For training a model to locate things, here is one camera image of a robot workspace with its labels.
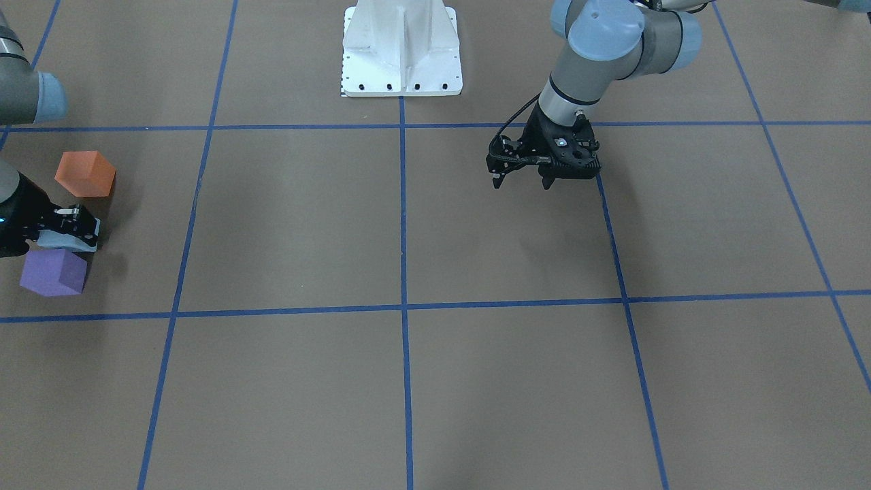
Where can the light blue foam block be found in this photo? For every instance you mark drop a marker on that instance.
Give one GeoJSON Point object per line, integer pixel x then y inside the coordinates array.
{"type": "Point", "coordinates": [55, 240]}

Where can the purple foam block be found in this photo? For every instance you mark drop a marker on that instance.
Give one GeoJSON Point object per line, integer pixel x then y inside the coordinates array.
{"type": "Point", "coordinates": [53, 272]}

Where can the orange foam block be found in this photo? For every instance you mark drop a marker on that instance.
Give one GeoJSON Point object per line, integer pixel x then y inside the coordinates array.
{"type": "Point", "coordinates": [85, 174]}

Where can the brown paper table mat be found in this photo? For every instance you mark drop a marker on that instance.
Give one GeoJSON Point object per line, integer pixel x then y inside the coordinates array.
{"type": "Point", "coordinates": [299, 290]}

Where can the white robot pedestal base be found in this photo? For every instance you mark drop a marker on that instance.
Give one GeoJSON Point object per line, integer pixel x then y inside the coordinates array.
{"type": "Point", "coordinates": [400, 49]}

